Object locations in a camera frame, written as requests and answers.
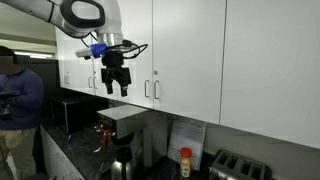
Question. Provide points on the silver door handle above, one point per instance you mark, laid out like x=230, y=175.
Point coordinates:
x=156, y=90
x=146, y=88

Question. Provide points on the black microwave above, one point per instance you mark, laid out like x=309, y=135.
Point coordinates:
x=72, y=114

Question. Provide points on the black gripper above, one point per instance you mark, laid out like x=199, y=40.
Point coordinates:
x=114, y=71

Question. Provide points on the silver right door handle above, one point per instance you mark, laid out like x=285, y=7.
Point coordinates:
x=146, y=88

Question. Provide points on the steel coffee carafe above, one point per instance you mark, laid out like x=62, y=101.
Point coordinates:
x=123, y=167

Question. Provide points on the silver toaster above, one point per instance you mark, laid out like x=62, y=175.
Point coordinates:
x=231, y=166

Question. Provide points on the far white wide cupboard door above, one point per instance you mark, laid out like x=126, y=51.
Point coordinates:
x=271, y=71

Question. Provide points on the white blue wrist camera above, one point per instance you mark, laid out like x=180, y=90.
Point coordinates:
x=94, y=50

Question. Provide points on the silver left door handle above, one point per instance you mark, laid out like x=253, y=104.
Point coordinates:
x=156, y=90

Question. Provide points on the white paper notice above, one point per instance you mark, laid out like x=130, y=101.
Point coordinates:
x=187, y=133

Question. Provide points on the person in blue sweater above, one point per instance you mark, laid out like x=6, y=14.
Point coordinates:
x=17, y=133

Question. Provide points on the orange lid spice jar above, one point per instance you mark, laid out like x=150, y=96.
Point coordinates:
x=185, y=162

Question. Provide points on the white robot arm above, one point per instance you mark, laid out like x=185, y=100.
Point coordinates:
x=78, y=19

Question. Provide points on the stainless steel coffee brewer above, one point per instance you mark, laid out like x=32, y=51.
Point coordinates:
x=144, y=130

